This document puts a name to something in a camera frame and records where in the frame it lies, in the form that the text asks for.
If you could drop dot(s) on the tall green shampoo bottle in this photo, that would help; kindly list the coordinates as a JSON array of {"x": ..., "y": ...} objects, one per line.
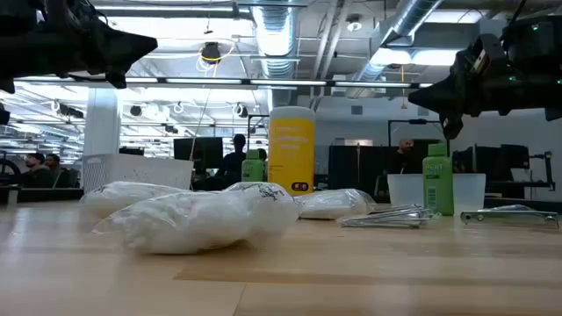
[{"x": 437, "y": 184}]

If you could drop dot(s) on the overhead light bar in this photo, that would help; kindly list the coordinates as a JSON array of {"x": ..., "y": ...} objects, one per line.
[{"x": 219, "y": 81}]

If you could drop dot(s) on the small green bottle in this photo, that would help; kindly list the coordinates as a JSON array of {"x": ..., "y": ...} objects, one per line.
[{"x": 252, "y": 169}]

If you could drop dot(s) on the cotton ball bag scribbled label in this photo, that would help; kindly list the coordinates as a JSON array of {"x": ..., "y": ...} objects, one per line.
[{"x": 123, "y": 195}]

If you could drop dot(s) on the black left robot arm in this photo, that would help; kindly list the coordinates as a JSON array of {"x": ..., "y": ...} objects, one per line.
[{"x": 13, "y": 44}]

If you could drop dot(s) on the person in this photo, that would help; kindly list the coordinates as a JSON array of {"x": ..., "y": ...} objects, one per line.
[
  {"x": 235, "y": 162},
  {"x": 404, "y": 158},
  {"x": 37, "y": 173},
  {"x": 57, "y": 164}
]

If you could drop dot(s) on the cotton ball bag Vanity Pack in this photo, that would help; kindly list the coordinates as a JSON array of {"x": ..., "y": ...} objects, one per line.
[{"x": 197, "y": 224}]

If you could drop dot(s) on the yellow wipes canister white lid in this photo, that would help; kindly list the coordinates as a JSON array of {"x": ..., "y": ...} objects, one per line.
[{"x": 292, "y": 153}]

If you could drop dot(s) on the white pillar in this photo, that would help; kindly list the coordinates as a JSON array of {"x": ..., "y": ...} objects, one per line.
[{"x": 102, "y": 123}]

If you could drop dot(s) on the white perforated plastic basket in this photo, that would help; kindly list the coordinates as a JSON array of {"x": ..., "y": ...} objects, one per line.
[{"x": 131, "y": 171}]

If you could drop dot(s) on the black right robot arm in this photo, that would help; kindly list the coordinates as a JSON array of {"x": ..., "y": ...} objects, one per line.
[{"x": 535, "y": 48}]

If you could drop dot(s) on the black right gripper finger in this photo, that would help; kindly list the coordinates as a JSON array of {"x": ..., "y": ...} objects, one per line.
[
  {"x": 452, "y": 125},
  {"x": 443, "y": 96}
]

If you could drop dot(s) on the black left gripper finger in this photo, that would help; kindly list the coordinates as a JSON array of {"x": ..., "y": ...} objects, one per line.
[
  {"x": 117, "y": 78},
  {"x": 125, "y": 44}
]

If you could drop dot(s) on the black ceiling device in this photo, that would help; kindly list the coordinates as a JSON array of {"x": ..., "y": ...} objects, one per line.
[{"x": 211, "y": 52}]

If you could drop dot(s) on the silver ribbed ventilation duct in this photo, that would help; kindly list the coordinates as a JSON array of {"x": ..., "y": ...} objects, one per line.
[{"x": 274, "y": 35}]

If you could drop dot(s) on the black background frame stand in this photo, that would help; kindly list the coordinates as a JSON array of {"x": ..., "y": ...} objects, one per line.
[{"x": 417, "y": 121}]

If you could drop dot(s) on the cotton ball bag plain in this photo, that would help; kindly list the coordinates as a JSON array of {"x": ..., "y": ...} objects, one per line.
[{"x": 333, "y": 204}]

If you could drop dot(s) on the clear plastic container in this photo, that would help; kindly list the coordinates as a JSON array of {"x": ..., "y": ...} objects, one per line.
[{"x": 470, "y": 188}]

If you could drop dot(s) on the black background monitor row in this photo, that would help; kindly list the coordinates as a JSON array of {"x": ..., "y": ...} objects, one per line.
[{"x": 496, "y": 160}]

